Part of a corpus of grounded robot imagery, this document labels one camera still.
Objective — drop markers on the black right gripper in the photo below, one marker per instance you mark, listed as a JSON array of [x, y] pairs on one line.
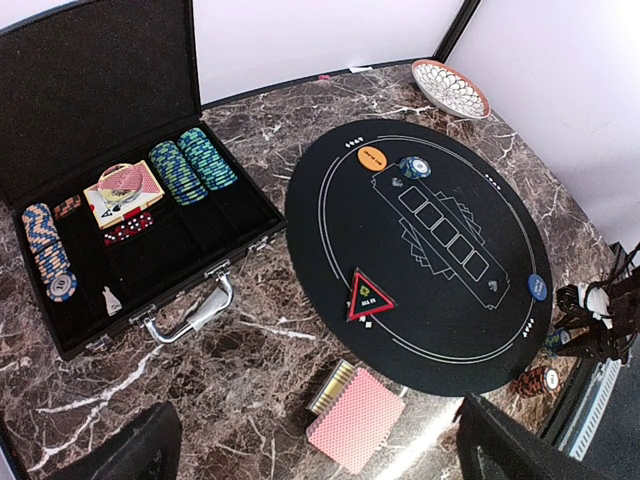
[[614, 306]]

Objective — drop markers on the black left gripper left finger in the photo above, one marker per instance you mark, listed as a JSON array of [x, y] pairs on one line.
[[148, 447]]

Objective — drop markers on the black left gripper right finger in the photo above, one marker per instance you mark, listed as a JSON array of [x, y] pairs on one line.
[[487, 431]]

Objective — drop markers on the blue round blind button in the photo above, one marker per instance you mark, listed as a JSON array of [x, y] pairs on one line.
[[537, 287]]

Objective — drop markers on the brown poker chip stack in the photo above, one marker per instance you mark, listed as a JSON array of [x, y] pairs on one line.
[[536, 381]]

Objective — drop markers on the orange round blind button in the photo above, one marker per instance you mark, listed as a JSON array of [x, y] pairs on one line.
[[372, 158]]

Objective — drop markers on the red card deck on table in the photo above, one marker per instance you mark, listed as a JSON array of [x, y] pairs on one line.
[[357, 422]]

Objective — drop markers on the small silver case key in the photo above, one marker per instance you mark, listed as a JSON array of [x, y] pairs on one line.
[[113, 304]]

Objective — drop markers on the gold card box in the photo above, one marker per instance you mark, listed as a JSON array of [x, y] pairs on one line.
[[332, 387]]

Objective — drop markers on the blue and tan chip row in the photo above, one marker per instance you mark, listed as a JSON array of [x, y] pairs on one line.
[[50, 257]]

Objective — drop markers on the round black poker mat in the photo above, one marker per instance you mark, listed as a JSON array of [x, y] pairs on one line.
[[454, 251]]

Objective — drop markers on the red triangular all-in marker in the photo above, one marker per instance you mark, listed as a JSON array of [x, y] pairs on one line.
[[367, 298]]

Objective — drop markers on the red dice row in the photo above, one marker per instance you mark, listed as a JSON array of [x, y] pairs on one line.
[[128, 228]]

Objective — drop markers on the black poker chip case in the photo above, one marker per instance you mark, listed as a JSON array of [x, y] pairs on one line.
[[93, 84]]

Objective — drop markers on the orange and black chip row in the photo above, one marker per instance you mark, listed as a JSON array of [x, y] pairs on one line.
[[67, 207]]

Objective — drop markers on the red card deck in case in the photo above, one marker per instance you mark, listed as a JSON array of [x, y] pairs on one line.
[[108, 215]]

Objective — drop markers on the clear round dealer button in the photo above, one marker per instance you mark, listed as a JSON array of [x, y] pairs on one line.
[[120, 184]]

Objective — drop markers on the green and blue chip row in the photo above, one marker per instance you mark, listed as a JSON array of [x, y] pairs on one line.
[[177, 174]]

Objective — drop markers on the teal and blue chip row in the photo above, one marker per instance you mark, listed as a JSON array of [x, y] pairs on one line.
[[206, 160]]

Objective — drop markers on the white slotted cable duct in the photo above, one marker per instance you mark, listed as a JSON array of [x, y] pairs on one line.
[[583, 422]]

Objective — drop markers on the black right frame post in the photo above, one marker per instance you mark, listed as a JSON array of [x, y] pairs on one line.
[[455, 30]]

